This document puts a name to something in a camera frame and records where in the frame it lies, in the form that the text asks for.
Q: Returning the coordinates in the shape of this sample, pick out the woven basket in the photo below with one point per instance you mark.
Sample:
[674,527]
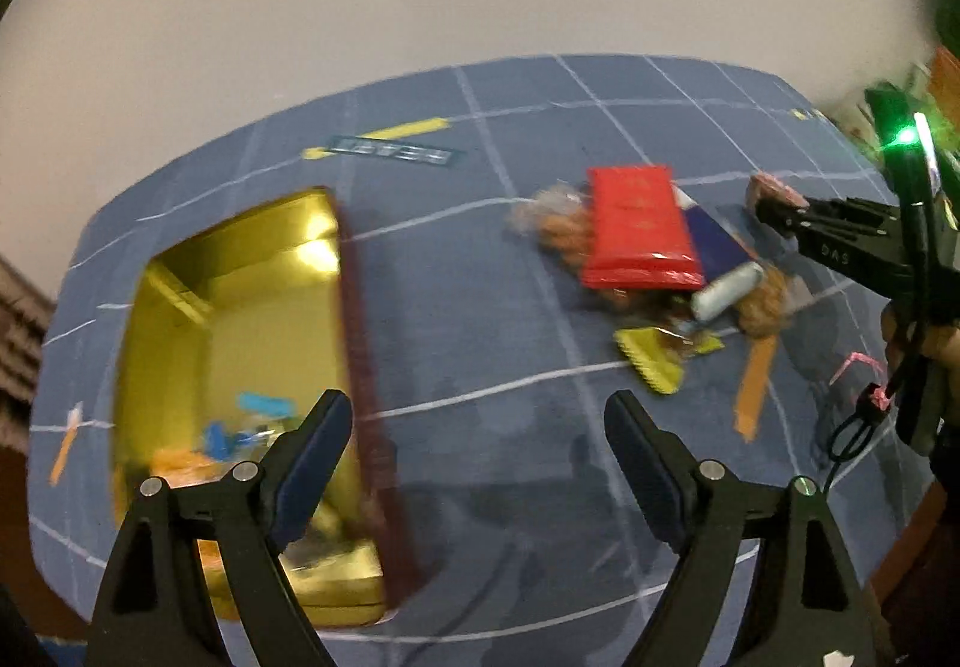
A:
[19,352]

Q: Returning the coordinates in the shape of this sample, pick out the maroon tin box gold inside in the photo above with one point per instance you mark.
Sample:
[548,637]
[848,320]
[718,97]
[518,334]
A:
[247,337]

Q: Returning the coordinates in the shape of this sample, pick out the person's right hand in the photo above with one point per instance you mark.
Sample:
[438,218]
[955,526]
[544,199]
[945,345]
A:
[946,344]

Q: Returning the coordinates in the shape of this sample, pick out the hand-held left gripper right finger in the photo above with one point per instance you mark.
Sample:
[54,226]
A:
[645,472]

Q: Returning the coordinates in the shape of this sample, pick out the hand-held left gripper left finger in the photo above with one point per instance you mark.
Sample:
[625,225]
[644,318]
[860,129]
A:
[315,464]

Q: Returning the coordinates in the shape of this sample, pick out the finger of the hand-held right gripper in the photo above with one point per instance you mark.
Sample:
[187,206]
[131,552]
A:
[855,258]
[847,215]

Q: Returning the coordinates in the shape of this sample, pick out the blue and clear snack packet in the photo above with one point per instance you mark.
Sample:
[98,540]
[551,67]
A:
[225,438]

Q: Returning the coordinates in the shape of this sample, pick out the orange snack packet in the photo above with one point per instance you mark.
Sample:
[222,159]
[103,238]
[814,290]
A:
[184,468]

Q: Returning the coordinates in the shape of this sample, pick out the clear brown candy packet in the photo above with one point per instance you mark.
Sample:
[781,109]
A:
[694,337]

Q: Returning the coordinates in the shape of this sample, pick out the yellow snack packet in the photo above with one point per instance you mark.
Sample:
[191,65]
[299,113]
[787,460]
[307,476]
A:
[652,359]

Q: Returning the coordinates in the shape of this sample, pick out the clear packet of orange nuts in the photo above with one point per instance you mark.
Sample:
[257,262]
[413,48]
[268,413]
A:
[765,307]

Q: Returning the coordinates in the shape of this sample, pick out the navy blue snack packet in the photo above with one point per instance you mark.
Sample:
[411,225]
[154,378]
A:
[716,239]

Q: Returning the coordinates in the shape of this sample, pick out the red snack packet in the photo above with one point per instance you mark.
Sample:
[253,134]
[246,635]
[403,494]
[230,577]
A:
[637,224]

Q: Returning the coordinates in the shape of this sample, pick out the small light blue packet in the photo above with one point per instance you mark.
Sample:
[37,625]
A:
[262,404]

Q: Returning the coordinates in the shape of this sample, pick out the clear packet of peanuts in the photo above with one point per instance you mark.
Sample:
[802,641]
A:
[555,228]

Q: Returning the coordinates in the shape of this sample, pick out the blue checked tablecloth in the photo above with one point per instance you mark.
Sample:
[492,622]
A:
[487,352]

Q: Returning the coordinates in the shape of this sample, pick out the reddish brown snack packet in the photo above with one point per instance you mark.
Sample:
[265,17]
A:
[772,187]

